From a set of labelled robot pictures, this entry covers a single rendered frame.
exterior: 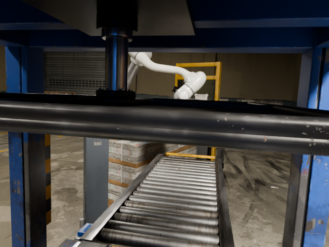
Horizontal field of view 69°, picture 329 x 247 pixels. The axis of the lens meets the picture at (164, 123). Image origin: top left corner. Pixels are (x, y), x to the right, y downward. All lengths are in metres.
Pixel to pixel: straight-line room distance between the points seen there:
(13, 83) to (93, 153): 1.32
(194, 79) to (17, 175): 1.30
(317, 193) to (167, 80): 8.88
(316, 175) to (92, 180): 1.77
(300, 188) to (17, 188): 0.85
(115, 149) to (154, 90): 7.12
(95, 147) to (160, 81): 7.58
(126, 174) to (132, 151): 0.26
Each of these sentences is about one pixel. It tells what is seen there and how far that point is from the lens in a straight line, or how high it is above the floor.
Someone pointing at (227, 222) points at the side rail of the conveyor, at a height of 0.80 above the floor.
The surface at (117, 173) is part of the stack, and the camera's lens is 2.61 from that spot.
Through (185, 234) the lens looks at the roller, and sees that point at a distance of 1.02.
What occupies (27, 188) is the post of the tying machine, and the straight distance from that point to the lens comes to 0.92.
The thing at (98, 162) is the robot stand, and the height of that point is 0.73.
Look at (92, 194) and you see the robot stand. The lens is 2.22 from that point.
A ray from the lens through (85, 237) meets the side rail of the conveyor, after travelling 1.01.
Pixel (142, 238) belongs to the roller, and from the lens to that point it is 0.99.
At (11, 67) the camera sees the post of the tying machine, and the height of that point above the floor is 1.39.
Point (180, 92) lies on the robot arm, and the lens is 1.73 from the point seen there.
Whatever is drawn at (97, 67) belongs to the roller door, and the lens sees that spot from 10.33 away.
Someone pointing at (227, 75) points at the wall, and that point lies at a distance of 9.33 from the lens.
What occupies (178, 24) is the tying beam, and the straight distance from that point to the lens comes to 0.47.
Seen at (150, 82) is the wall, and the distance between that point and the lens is 9.58.
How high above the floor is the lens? 1.32
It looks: 7 degrees down
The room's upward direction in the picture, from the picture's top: 2 degrees clockwise
